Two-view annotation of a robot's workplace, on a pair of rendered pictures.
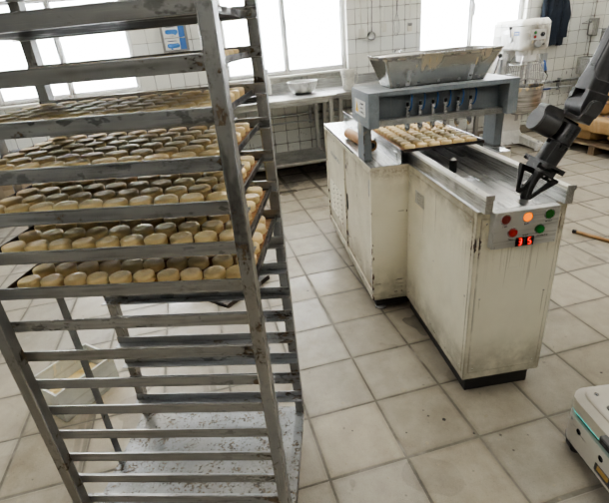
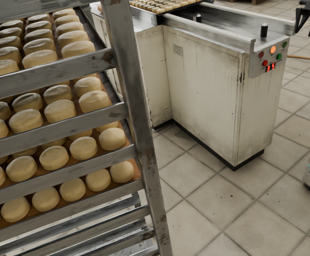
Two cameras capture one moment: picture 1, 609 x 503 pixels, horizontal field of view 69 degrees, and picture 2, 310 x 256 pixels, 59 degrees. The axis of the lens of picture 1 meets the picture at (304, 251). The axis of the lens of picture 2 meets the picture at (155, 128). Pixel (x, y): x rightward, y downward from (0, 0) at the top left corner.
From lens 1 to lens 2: 0.54 m
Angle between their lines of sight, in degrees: 21
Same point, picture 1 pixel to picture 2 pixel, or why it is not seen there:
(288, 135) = not seen: hidden behind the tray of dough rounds
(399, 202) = (160, 54)
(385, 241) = (154, 85)
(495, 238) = (255, 69)
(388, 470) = (215, 245)
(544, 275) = (277, 87)
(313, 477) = not seen: outside the picture
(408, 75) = not seen: outside the picture
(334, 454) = (176, 248)
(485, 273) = (247, 95)
